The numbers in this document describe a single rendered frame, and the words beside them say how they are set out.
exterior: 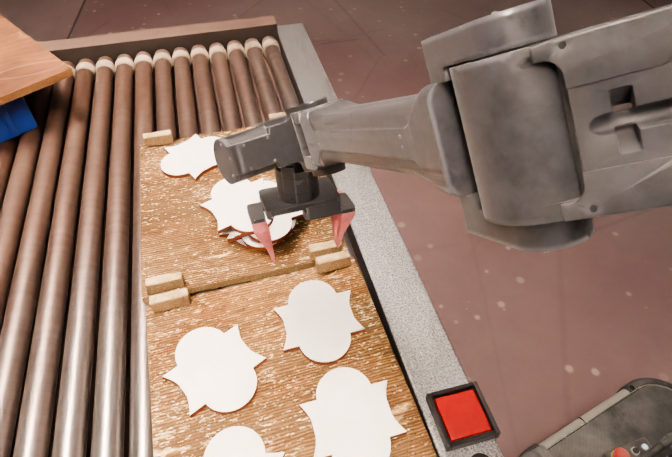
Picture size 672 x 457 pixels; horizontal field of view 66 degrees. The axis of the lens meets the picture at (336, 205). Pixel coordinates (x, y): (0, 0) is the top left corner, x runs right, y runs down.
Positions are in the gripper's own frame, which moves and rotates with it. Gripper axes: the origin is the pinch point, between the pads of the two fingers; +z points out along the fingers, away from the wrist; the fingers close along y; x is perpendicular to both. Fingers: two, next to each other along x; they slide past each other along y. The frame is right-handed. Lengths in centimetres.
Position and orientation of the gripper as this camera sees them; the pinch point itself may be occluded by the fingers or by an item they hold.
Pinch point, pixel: (304, 247)
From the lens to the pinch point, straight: 76.2
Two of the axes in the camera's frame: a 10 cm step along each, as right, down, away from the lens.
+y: -9.5, 2.0, -2.3
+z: 0.6, 8.6, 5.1
